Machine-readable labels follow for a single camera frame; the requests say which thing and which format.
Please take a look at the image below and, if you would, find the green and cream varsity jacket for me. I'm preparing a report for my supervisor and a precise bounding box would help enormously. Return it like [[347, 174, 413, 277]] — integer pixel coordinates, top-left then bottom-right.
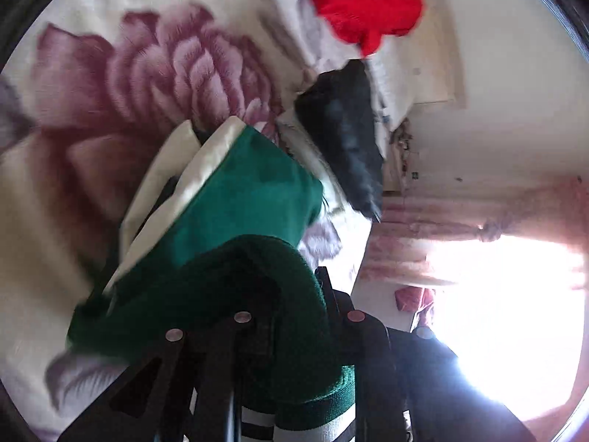
[[68, 117, 355, 441]]

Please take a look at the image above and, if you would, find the pink floral curtain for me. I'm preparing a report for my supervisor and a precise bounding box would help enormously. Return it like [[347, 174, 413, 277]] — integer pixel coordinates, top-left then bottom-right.
[[360, 177, 588, 441]]

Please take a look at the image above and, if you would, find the folded black garment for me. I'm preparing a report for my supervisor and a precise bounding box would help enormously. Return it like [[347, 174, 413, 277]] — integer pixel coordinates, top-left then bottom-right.
[[294, 59, 383, 222]]

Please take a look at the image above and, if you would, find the beige bed headboard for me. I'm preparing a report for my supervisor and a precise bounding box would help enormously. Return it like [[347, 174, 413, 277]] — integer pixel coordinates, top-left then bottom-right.
[[412, 0, 467, 109]]

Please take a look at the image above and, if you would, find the floral purple bed blanket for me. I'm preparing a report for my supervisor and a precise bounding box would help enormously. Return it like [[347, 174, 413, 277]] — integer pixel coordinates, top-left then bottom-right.
[[1, 0, 357, 441]]

